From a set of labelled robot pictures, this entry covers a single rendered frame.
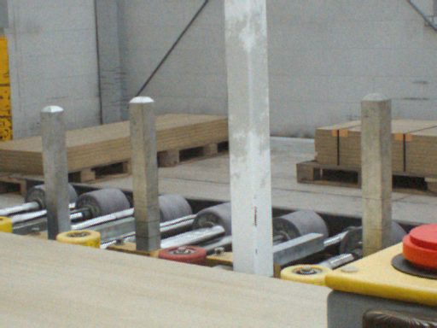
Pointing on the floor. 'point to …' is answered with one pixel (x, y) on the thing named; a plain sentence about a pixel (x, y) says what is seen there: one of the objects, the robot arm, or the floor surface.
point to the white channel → (248, 136)
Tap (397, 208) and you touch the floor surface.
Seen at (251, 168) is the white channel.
